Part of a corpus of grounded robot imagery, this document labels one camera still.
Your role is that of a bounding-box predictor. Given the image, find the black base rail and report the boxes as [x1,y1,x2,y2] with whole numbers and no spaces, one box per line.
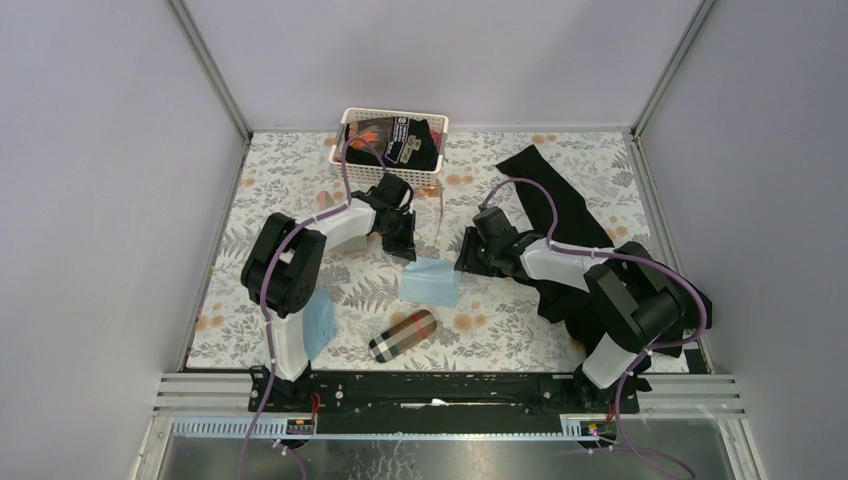
[248,367,615,435]

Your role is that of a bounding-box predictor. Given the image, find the blue cleaning cloth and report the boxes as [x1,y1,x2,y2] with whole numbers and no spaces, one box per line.
[398,258,461,308]
[303,290,337,361]

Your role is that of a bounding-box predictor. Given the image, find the black garment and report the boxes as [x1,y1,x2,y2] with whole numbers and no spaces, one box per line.
[496,145,712,382]

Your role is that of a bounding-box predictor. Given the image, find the plaid glasses case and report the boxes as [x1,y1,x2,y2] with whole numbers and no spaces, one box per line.
[368,309,438,363]

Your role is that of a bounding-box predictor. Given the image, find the pink glasses case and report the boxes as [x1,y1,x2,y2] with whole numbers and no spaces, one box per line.
[316,191,368,255]

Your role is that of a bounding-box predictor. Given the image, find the white plastic basket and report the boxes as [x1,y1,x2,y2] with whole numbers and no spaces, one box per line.
[328,107,449,188]

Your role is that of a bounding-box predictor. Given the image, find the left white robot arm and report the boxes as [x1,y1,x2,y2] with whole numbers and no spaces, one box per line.
[240,173,416,411]

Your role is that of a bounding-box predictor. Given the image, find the orange lens sunglasses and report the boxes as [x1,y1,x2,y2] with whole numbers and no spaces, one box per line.
[415,183,445,246]

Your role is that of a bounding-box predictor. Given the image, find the black packaged items in basket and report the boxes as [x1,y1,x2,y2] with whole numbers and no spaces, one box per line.
[344,116,439,171]

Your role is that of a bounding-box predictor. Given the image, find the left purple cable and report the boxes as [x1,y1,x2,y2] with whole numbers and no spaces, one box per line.
[235,136,392,480]

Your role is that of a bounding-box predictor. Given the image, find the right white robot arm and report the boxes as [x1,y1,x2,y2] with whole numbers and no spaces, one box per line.
[455,207,700,412]

